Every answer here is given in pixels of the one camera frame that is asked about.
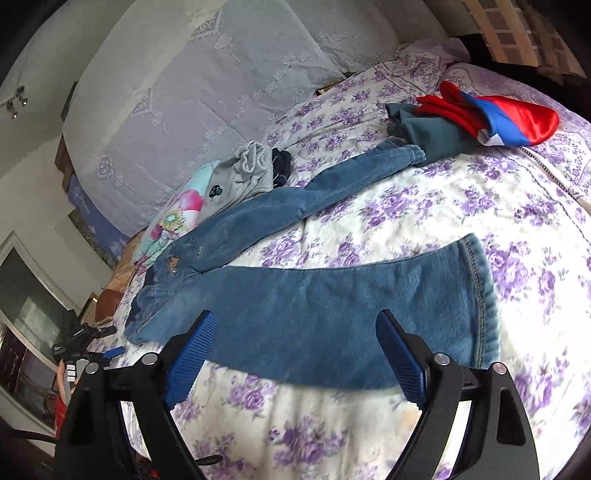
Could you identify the blue denim jeans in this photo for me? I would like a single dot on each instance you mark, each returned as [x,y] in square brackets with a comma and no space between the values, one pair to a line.
[316,327]

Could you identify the blue patterned pillow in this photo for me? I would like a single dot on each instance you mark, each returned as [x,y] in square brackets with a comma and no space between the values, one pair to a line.
[103,237]

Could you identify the folded grey sweatpants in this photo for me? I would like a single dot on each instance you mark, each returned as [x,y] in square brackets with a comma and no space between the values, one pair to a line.
[247,174]

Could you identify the brown satin pillow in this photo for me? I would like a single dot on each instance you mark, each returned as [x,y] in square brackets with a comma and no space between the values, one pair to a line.
[109,299]

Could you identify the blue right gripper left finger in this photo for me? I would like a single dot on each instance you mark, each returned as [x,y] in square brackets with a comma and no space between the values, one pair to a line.
[94,444]

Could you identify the red blue satin garment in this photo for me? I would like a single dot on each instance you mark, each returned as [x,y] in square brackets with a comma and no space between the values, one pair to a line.
[491,120]

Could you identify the person's left hand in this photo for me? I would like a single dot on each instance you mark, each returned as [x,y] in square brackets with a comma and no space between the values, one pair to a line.
[66,381]

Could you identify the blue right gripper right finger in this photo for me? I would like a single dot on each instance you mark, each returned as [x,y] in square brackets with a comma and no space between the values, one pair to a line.
[498,441]

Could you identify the purple floral bedspread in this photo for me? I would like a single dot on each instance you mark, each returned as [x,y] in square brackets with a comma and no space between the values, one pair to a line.
[530,209]

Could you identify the dark green folded garment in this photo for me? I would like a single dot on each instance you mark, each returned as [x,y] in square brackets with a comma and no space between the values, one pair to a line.
[438,138]

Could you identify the folded floral quilt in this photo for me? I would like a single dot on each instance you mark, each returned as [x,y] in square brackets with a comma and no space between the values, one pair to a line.
[176,218]

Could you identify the white lace headboard cover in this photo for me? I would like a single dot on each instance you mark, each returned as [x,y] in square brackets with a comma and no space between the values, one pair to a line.
[177,84]

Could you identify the dark navy garment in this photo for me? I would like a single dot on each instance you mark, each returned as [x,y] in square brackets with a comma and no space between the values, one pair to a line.
[281,167]

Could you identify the brown checked curtain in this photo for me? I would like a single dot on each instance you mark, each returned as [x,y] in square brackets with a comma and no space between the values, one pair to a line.
[515,33]

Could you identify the red jacket sleeve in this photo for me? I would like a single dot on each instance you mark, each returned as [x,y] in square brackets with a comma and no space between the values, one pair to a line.
[60,413]

